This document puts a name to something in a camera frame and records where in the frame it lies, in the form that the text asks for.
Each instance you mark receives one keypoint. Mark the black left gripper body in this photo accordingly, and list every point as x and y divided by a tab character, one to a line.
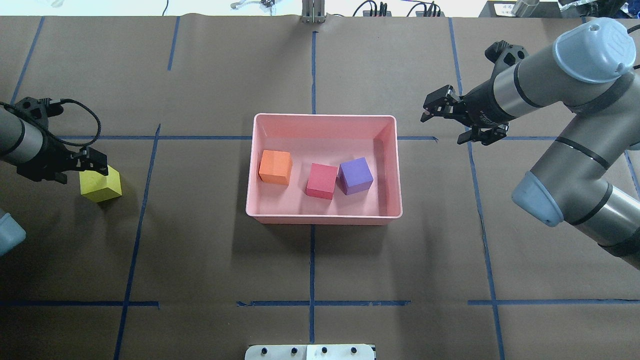
49	161

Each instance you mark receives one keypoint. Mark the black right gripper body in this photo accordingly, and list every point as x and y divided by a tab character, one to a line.
481	106

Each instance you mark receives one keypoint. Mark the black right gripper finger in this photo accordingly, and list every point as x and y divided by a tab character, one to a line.
443	102
486	137

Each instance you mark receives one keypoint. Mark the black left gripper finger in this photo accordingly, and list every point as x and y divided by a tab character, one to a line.
90	159

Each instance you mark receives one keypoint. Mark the yellow foam block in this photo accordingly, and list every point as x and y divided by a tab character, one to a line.
99	188

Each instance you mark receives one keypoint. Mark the purple foam block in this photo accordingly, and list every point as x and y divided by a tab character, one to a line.
355	176

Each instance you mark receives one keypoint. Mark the red foam block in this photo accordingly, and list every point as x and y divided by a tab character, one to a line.
321	181

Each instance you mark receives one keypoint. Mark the orange foam block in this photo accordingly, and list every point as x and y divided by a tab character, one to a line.
275	167

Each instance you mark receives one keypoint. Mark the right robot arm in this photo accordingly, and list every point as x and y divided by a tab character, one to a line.
590	70

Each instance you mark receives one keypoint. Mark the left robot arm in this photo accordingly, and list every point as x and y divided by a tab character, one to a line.
20	141

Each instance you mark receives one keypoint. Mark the pink plastic bin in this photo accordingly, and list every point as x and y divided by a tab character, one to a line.
330	140

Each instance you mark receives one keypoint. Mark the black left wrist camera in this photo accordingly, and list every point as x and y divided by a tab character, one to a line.
37	107

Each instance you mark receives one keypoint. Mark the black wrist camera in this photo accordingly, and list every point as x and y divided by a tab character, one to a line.
504	55
37	107

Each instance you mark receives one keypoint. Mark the aluminium frame post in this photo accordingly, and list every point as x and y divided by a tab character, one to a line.
313	11

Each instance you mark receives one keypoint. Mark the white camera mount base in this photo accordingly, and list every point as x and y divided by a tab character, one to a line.
357	351

